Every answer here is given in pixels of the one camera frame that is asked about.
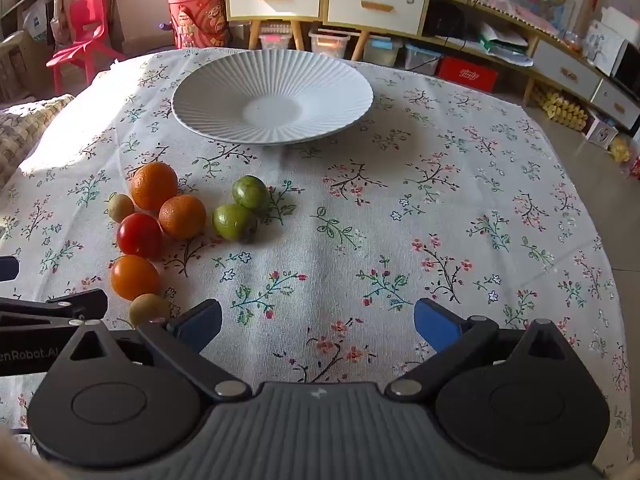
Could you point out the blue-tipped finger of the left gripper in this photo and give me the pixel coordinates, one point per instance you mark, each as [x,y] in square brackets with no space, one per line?
[9,268]

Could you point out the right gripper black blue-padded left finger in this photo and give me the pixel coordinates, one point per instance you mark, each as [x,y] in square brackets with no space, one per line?
[177,344]

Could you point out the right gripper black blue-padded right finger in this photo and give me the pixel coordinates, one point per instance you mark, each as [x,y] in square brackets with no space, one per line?
[459,345]

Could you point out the green fruit front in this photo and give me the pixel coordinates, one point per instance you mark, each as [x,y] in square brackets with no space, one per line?
[235,223]

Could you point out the green fruit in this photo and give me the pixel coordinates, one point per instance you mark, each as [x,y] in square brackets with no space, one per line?
[251,193]
[235,223]

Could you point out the small tan longan lower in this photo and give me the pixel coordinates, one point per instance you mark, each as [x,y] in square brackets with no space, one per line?
[146,308]

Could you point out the small tan longan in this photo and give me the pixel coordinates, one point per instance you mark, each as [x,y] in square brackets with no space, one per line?
[146,308]
[119,207]

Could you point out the orange tomato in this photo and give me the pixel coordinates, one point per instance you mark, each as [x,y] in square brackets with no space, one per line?
[132,276]

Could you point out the red tomato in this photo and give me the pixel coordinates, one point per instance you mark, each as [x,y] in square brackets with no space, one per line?
[140,235]

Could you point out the small tan longan upper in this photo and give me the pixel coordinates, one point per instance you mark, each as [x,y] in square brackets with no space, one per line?
[119,207]

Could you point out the small orange mandarin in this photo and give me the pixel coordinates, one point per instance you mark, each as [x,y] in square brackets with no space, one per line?
[182,217]

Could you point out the woven beige cushion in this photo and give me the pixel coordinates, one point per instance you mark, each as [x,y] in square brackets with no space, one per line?
[22,126]

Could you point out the floral white tablecloth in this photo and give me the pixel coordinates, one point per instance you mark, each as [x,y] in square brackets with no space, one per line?
[437,192]

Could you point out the large orange mandarin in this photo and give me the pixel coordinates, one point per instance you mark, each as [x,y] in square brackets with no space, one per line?
[152,185]

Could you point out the green fruit rear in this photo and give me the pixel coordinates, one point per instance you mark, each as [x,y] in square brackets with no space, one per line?
[251,193]

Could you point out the white ribbed ceramic plate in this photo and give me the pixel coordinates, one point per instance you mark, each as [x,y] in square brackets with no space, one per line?
[271,97]

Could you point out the red plastic chair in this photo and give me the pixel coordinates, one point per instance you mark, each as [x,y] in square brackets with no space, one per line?
[88,21]

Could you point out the red box under shelf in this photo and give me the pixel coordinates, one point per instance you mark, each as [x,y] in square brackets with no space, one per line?
[467,74]

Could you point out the wooden desk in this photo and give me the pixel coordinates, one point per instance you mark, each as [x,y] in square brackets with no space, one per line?
[32,31]

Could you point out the red printed bucket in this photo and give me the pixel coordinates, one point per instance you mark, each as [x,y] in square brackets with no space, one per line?
[199,23]

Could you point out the clear storage bin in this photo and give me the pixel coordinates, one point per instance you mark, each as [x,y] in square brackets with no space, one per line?
[332,44]

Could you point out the long low tv shelf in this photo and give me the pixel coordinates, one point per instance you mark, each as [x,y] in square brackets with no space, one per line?
[509,32]

